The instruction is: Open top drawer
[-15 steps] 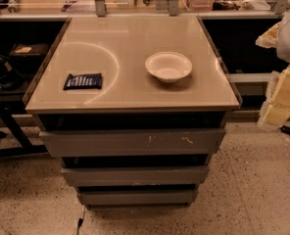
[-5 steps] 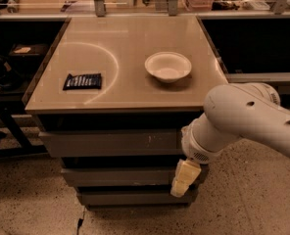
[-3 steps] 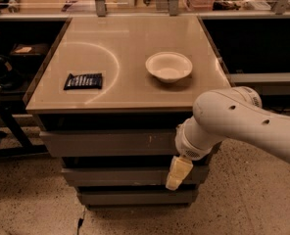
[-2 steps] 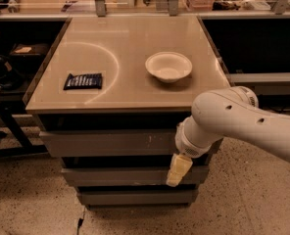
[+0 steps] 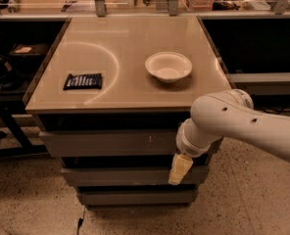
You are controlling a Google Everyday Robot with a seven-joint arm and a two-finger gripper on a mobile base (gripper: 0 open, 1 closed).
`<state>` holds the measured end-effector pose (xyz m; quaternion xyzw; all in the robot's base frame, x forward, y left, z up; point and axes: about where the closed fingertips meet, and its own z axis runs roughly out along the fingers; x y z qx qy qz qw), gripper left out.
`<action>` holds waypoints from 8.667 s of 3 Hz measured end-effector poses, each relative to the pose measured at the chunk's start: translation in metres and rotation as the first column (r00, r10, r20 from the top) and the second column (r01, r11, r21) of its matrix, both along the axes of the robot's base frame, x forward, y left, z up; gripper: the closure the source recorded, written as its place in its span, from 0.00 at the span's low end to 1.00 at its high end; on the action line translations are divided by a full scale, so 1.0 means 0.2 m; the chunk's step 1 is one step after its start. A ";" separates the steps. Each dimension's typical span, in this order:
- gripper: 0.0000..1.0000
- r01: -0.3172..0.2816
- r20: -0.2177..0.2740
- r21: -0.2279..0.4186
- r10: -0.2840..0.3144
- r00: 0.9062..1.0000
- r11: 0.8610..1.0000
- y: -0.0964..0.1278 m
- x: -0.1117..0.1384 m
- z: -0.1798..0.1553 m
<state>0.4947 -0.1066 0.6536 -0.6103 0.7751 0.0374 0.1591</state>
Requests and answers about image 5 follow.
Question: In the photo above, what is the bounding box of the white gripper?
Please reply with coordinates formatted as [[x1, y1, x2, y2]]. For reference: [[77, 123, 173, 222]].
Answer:
[[169, 119, 218, 185]]

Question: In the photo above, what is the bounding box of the grey top drawer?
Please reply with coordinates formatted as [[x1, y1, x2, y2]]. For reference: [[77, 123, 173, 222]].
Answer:
[[39, 129, 177, 158]]

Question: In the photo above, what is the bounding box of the grey drawer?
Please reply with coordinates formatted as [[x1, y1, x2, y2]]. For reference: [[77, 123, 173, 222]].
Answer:
[[60, 165, 211, 188], [39, 129, 177, 158], [77, 190, 197, 206]]

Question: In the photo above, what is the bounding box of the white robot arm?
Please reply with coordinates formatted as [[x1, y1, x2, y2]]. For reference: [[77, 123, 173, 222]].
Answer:
[[169, 89, 290, 185]]

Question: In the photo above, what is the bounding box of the grey middle drawer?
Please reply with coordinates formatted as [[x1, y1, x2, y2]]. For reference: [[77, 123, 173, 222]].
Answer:
[[60, 165, 211, 188]]

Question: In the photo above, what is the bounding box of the grey bottom drawer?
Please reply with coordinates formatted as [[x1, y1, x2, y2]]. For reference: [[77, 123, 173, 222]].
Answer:
[[77, 190, 197, 206]]

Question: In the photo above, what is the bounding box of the grey drawer cabinet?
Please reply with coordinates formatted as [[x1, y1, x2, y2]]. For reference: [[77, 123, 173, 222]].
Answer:
[[25, 16, 230, 194]]

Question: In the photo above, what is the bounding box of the white bowl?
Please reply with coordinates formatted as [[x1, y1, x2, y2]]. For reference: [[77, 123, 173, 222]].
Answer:
[[145, 52, 192, 83]]

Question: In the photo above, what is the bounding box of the dark blue snack packet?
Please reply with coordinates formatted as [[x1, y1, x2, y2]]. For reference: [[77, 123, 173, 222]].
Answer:
[[64, 73, 103, 90]]

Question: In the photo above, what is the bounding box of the black box on shelf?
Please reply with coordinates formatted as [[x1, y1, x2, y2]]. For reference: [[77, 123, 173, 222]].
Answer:
[[9, 43, 49, 60]]

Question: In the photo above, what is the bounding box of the black floor cable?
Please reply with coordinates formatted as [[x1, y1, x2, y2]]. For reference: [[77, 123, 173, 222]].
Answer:
[[75, 207, 87, 235]]

